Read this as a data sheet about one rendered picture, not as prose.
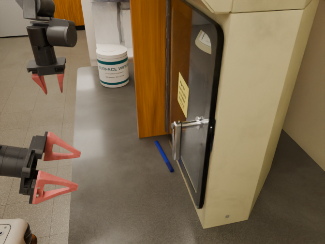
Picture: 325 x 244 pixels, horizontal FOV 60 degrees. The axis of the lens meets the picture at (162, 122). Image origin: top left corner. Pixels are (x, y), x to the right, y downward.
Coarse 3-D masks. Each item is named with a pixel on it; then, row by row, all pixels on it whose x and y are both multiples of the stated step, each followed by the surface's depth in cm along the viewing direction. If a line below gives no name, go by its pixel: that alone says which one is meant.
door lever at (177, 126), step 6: (198, 120) 53; (174, 126) 52; (180, 126) 52; (186, 126) 53; (192, 126) 53; (198, 126) 53; (174, 132) 53; (180, 132) 53; (174, 138) 54; (180, 138) 54; (174, 144) 54; (180, 144) 55; (174, 150) 55; (180, 150) 56; (174, 156) 56; (180, 156) 57
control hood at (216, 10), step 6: (198, 0) 39; (204, 0) 36; (210, 0) 36; (216, 0) 36; (222, 0) 37; (228, 0) 37; (204, 6) 39; (210, 6) 37; (216, 6) 37; (222, 6) 37; (228, 6) 37; (216, 12) 37; (222, 12) 38; (228, 12) 38
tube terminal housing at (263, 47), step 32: (192, 0) 52; (256, 0) 38; (288, 0) 39; (224, 32) 41; (256, 32) 40; (288, 32) 41; (224, 64) 42; (256, 64) 43; (288, 64) 44; (224, 96) 45; (256, 96) 47; (288, 96) 60; (224, 128) 49; (256, 128) 51; (224, 160) 53; (256, 160) 55; (224, 192) 59; (256, 192) 64; (224, 224) 65
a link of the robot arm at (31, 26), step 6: (30, 24) 75; (36, 24) 75; (42, 24) 75; (48, 24) 74; (30, 30) 74; (36, 30) 74; (42, 30) 74; (30, 36) 75; (36, 36) 75; (42, 36) 75; (30, 42) 76; (36, 42) 75; (42, 42) 76; (48, 42) 77; (42, 48) 77
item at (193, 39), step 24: (192, 24) 50; (216, 24) 41; (192, 48) 52; (216, 48) 41; (192, 72) 53; (216, 72) 43; (192, 96) 55; (168, 120) 81; (192, 120) 57; (192, 144) 60; (192, 168) 62; (192, 192) 64
